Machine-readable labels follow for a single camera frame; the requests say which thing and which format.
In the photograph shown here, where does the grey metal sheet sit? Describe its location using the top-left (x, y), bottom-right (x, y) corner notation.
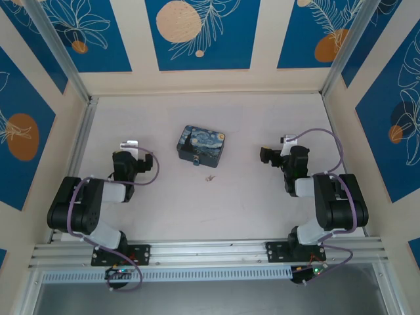
top-left (32, 281), bottom-right (387, 315)

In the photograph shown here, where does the aluminium side rail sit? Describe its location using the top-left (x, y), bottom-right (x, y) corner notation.
top-left (49, 96), bottom-right (99, 244)
top-left (322, 93), bottom-right (371, 238)

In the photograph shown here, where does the blue poster large beige circle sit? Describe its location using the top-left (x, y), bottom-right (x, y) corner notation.
top-left (145, 0), bottom-right (262, 72)

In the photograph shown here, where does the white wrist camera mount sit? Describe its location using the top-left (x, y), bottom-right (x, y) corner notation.
top-left (281, 133), bottom-right (299, 155)
top-left (119, 140), bottom-right (139, 155)

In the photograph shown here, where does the aluminium corner post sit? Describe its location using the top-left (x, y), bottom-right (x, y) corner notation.
top-left (322, 0), bottom-right (377, 98)
top-left (24, 0), bottom-right (92, 103)

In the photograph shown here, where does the grey slotted cable duct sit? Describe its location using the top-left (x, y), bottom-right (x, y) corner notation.
top-left (41, 265), bottom-right (294, 285)

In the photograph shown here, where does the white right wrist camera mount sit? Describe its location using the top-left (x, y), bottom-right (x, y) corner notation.
top-left (281, 133), bottom-right (299, 155)

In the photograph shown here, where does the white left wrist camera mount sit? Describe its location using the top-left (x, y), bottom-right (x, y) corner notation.
top-left (119, 140), bottom-right (139, 155)

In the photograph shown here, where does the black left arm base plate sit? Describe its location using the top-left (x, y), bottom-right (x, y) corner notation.
top-left (91, 244), bottom-right (152, 266)

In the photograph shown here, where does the aluminium cross rail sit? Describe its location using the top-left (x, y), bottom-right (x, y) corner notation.
top-left (28, 236), bottom-right (390, 270)

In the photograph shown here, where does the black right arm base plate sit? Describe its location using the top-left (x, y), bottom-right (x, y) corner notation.
top-left (265, 241), bottom-right (328, 263)

